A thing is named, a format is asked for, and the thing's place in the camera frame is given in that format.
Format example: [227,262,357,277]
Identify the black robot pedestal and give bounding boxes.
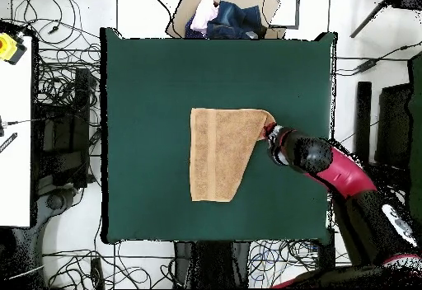
[173,241,251,289]

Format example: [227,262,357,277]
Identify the black striped tool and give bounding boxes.
[0,132,19,155]

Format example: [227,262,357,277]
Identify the blue and black cable tangle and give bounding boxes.
[246,239,319,289]

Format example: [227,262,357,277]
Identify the yellow emergency stop button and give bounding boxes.
[0,31,28,66]

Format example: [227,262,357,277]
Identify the black rectangular box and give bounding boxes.
[316,233,337,269]

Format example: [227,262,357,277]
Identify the green cloth-covered table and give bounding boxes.
[406,51,422,218]

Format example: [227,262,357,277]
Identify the white side table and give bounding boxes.
[0,35,33,228]

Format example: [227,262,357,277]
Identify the black power adapter cable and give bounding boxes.
[335,40,422,76]

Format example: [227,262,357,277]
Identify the black power strip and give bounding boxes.
[89,256,106,289]

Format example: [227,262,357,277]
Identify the black tripod stand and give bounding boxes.
[349,0,422,40]

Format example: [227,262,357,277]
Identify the purple dotted garment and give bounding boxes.
[184,16,209,40]

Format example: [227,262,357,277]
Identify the pale pink garment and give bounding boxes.
[190,0,221,35]

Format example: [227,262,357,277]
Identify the tan terry towel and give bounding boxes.
[189,106,277,203]

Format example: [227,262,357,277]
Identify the round black base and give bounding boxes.
[44,189,68,213]

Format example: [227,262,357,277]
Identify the blue jeans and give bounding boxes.
[206,0,268,40]

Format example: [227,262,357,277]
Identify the dark green table cloth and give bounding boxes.
[99,26,338,246]

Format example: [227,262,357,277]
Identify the black metal stand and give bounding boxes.
[354,81,413,169]
[32,67,101,190]

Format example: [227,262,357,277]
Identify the cardboard box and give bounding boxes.
[164,0,288,40]

